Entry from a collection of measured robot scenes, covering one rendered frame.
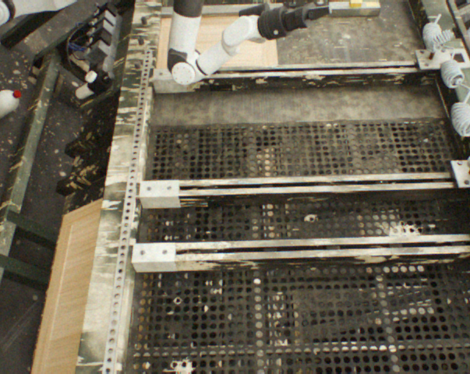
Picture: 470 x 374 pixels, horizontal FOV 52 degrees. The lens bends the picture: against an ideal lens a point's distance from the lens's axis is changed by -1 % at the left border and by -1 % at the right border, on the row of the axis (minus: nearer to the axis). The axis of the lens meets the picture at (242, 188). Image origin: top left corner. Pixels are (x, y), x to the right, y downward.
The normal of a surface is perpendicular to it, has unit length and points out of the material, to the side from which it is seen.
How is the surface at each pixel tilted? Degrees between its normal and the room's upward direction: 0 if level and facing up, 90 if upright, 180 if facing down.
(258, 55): 57
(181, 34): 90
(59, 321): 90
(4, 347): 0
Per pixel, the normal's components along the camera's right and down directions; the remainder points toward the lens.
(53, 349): -0.55, -0.45
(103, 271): -0.02, -0.55
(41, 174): 0.83, -0.32
